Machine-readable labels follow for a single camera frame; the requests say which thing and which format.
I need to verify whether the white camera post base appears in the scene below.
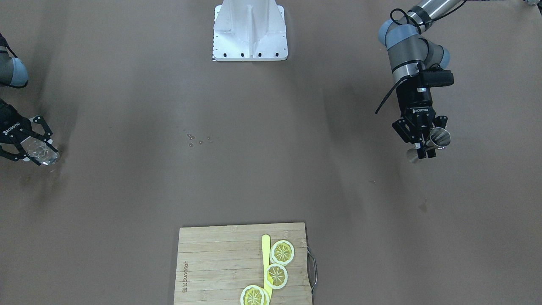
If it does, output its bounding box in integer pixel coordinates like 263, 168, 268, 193
212, 0, 288, 62

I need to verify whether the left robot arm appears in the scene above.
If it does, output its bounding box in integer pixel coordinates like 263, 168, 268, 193
378, 0, 463, 164

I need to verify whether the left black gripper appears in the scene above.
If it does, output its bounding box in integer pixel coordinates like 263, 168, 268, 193
392, 78, 448, 160

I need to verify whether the yellow plastic knife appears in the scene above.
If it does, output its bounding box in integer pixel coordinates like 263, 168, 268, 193
261, 234, 273, 301

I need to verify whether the lemon slice three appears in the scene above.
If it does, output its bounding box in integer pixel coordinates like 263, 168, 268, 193
239, 285, 270, 305

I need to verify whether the clear glass shaker cup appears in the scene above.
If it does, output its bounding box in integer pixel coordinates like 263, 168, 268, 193
21, 137, 60, 166

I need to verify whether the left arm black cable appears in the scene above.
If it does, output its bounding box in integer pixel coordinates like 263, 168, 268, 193
375, 8, 428, 115

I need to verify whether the steel measuring jigger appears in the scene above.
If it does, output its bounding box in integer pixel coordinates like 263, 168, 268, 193
406, 128, 451, 164

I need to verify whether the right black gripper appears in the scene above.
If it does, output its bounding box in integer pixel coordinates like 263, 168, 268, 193
0, 100, 53, 162

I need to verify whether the lemon slice one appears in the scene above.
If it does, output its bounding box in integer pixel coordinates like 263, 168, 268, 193
270, 240, 296, 266

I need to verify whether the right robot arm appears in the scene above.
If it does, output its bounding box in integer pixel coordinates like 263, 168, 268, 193
0, 36, 60, 166

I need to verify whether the lemon slice two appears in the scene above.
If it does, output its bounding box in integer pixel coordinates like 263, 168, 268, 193
263, 263, 288, 290

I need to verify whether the bamboo cutting board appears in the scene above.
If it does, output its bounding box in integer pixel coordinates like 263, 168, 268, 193
172, 222, 313, 305

